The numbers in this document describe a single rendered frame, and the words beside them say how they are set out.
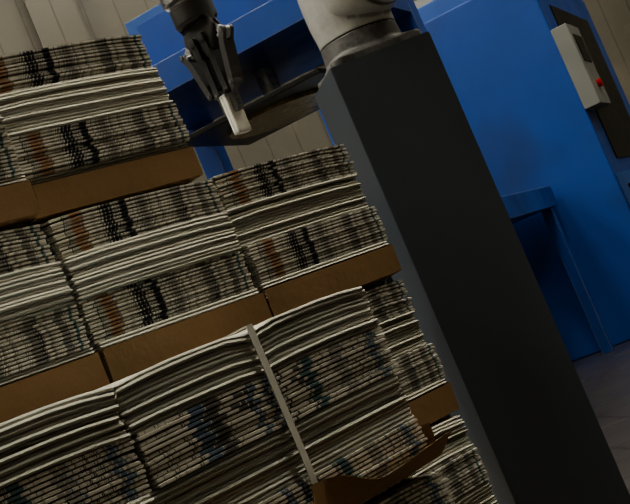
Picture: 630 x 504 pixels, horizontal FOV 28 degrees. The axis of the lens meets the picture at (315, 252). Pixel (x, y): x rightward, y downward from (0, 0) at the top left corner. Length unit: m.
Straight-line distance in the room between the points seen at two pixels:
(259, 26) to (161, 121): 2.07
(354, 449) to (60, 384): 0.37
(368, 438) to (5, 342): 0.44
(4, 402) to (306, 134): 7.07
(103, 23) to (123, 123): 6.85
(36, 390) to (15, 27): 7.17
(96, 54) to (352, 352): 0.61
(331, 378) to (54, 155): 0.51
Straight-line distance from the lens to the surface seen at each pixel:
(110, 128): 1.72
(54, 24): 8.44
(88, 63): 1.76
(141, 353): 1.60
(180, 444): 1.24
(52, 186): 1.64
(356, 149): 2.30
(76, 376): 1.54
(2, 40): 8.59
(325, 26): 2.35
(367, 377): 1.42
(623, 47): 9.23
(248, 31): 3.84
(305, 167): 1.90
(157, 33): 4.11
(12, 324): 1.52
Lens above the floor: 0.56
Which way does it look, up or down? 4 degrees up
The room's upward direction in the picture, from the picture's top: 23 degrees counter-clockwise
